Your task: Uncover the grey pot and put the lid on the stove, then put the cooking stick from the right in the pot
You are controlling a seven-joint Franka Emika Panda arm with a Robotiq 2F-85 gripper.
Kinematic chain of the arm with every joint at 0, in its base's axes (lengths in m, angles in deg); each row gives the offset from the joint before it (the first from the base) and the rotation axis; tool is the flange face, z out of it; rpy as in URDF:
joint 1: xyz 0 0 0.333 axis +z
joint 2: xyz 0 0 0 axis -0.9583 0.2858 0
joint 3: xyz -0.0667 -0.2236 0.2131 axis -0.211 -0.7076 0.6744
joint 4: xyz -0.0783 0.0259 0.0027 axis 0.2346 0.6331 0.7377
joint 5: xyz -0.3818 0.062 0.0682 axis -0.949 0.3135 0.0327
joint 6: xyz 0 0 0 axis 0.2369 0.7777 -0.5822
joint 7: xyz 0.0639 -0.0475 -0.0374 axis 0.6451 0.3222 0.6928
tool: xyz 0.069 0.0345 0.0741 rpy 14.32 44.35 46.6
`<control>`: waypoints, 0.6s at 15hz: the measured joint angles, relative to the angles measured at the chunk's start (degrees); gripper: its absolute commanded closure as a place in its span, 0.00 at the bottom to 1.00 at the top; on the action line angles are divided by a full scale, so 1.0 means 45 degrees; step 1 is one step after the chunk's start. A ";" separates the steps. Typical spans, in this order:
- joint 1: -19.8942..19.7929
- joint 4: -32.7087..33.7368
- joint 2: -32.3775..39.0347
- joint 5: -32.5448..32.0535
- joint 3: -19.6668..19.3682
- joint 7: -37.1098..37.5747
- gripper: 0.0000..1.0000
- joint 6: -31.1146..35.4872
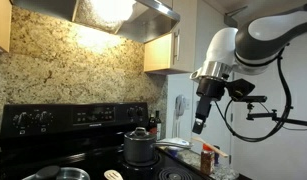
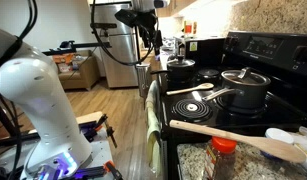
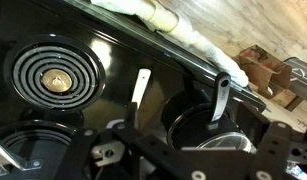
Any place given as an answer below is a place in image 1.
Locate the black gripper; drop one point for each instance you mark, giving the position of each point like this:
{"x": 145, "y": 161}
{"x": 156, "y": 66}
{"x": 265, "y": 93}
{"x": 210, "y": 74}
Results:
{"x": 208, "y": 90}

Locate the wooden cooking stick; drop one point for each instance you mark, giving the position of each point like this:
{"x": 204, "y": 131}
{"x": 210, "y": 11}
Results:
{"x": 218, "y": 151}

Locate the glass pot lid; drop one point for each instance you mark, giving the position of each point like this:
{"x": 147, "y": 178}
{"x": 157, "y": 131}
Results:
{"x": 140, "y": 133}

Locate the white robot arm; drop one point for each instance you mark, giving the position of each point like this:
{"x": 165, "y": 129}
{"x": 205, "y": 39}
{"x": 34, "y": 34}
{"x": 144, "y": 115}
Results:
{"x": 246, "y": 50}

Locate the black electric stove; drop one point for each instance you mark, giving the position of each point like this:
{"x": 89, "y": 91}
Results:
{"x": 84, "y": 136}

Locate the dark glass bottle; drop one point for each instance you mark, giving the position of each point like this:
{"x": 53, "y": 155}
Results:
{"x": 158, "y": 124}

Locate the red-capped spice jar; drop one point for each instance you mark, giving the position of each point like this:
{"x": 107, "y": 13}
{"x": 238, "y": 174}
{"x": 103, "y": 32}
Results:
{"x": 207, "y": 160}

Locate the wooden upper cabinet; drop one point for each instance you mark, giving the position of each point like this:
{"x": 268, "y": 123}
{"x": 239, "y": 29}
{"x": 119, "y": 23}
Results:
{"x": 174, "y": 52}

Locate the stainless range hood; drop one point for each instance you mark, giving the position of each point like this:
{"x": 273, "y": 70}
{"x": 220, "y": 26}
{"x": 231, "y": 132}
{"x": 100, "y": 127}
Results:
{"x": 138, "y": 20}

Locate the wooden slotted spatula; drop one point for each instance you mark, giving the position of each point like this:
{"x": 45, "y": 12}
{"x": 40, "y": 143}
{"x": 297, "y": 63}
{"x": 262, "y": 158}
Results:
{"x": 112, "y": 175}

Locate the black lidded pan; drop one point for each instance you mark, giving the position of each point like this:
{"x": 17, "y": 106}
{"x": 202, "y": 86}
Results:
{"x": 59, "y": 173}

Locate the white wall phone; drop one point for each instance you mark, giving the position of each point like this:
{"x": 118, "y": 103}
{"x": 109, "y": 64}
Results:
{"x": 180, "y": 105}

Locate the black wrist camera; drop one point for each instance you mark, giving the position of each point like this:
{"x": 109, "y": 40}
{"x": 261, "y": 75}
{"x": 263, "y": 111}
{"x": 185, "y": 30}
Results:
{"x": 239, "y": 89}

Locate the black camera on stand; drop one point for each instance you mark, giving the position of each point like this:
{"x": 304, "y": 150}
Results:
{"x": 249, "y": 100}

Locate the grey pot with handle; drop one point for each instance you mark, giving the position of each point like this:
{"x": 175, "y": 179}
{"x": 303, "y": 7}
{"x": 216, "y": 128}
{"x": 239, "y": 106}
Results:
{"x": 143, "y": 151}

